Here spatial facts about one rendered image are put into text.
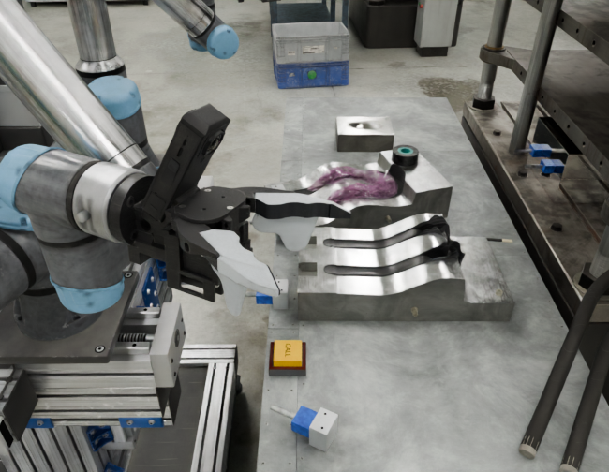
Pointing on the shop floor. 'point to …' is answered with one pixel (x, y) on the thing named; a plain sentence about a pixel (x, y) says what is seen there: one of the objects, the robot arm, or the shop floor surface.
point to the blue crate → (311, 74)
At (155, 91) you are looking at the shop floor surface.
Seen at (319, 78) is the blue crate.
